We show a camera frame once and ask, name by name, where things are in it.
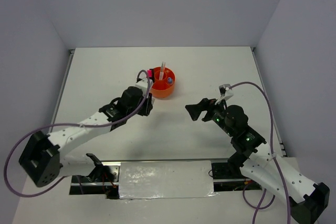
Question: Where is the black pink highlighter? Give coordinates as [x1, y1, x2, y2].
[147, 69, 154, 78]

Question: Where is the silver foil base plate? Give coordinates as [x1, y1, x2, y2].
[119, 161, 215, 199]

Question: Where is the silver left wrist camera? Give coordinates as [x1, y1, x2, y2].
[135, 78, 153, 96]

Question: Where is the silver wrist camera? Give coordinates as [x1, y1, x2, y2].
[215, 84, 234, 104]
[135, 78, 153, 96]

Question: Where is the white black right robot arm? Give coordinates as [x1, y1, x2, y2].
[185, 98, 330, 223]

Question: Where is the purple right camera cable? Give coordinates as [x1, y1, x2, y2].
[228, 81, 292, 224]

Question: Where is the orange round desk organizer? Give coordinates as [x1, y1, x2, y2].
[150, 67, 175, 99]

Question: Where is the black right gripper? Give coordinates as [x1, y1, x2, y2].
[185, 95, 235, 136]

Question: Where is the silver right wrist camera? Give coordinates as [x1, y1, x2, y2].
[215, 84, 234, 104]

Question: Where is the orange thin pen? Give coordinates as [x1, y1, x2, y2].
[161, 62, 166, 79]

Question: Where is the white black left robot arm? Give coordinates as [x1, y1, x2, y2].
[19, 86, 153, 187]

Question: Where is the purple camera cable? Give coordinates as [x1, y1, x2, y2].
[4, 69, 154, 198]
[228, 81, 292, 224]

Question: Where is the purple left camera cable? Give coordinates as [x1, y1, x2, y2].
[4, 69, 154, 198]

